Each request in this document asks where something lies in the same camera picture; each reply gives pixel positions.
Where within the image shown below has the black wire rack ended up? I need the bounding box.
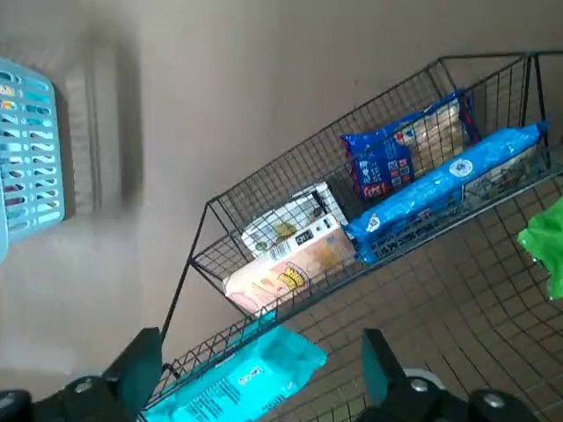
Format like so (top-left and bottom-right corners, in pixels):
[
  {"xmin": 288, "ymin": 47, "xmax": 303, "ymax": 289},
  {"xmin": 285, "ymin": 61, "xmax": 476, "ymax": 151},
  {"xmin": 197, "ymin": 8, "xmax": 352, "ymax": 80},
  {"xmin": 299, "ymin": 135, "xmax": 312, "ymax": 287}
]
[{"xmin": 160, "ymin": 51, "xmax": 563, "ymax": 422}]

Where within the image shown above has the teal wipes pack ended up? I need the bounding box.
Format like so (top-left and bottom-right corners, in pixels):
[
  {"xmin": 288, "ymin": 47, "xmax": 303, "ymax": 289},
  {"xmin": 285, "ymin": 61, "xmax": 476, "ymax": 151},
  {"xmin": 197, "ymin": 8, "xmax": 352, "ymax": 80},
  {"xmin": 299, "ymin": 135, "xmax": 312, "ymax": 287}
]
[{"xmin": 143, "ymin": 324, "xmax": 329, "ymax": 422}]

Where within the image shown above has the green chips bag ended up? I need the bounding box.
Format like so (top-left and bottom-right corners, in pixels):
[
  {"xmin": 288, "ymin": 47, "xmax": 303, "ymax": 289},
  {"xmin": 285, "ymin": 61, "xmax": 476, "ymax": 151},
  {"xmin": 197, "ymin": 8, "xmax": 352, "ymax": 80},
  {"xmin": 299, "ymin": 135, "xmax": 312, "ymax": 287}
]
[{"xmin": 516, "ymin": 206, "xmax": 563, "ymax": 302}]

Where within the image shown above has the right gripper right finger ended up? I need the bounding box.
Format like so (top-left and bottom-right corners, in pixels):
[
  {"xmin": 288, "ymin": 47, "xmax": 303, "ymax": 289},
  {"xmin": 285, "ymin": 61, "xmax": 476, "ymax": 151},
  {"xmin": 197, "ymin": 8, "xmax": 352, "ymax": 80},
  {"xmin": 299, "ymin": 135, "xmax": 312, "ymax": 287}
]
[{"xmin": 351, "ymin": 328, "xmax": 542, "ymax": 422}]

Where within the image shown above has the long blue cookie packet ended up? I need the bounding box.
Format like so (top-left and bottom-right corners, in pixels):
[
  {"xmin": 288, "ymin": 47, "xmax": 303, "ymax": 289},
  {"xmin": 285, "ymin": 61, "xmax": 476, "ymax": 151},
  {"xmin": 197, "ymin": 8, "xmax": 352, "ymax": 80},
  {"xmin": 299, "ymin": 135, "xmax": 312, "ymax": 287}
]
[{"xmin": 342, "ymin": 121, "xmax": 551, "ymax": 265}]

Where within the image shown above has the dark blue snack bag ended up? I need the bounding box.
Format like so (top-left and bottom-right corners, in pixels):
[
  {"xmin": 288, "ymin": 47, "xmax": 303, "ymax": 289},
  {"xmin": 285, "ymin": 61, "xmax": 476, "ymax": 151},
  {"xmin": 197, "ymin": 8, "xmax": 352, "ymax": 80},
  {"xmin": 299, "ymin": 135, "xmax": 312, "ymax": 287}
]
[{"xmin": 339, "ymin": 90, "xmax": 480, "ymax": 203}]

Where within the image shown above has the light blue plastic basket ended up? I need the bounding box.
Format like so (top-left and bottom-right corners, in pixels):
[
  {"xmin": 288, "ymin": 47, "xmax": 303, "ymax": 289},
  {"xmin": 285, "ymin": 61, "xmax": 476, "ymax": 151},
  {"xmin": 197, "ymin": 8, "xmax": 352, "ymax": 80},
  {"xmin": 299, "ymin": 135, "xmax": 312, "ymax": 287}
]
[{"xmin": 0, "ymin": 56, "xmax": 68, "ymax": 265}]

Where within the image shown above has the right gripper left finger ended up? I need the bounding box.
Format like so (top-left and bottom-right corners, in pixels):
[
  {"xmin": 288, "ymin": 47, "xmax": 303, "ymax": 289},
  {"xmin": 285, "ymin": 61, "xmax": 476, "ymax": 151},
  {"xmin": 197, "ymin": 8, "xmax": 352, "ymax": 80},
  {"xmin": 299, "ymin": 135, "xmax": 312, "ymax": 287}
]
[{"xmin": 0, "ymin": 326, "xmax": 165, "ymax": 422}]

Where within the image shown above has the white snack box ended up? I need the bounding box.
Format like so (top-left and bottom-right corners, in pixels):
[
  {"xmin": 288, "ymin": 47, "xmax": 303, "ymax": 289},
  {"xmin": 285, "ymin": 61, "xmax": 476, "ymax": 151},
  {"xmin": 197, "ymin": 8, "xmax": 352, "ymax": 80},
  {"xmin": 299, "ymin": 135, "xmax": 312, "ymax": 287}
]
[{"xmin": 240, "ymin": 182, "xmax": 347, "ymax": 260}]

